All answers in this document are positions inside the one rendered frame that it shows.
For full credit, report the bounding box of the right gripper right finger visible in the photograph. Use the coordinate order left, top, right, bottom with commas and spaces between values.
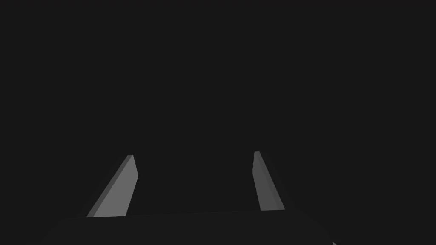
252, 151, 298, 211

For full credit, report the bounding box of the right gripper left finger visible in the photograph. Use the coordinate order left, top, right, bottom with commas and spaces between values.
77, 154, 139, 218

